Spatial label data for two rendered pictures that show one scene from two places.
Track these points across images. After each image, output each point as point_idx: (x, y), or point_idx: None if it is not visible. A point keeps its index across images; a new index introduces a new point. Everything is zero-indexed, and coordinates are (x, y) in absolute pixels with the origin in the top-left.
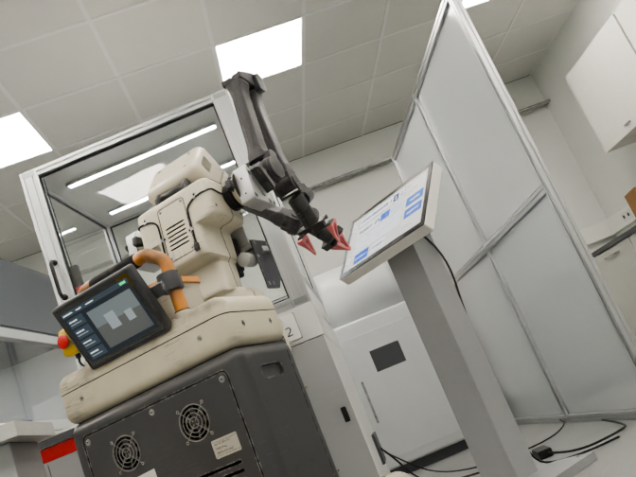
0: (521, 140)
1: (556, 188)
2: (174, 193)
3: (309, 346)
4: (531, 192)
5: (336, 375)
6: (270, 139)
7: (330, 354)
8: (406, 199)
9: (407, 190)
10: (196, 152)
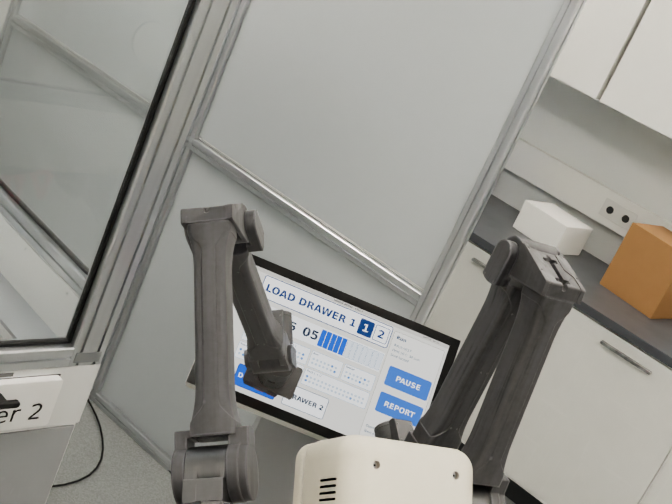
0: (460, 234)
1: (430, 314)
2: None
3: (42, 438)
4: (384, 259)
5: (46, 491)
6: (481, 393)
7: (62, 457)
8: (389, 364)
9: (394, 344)
10: (471, 490)
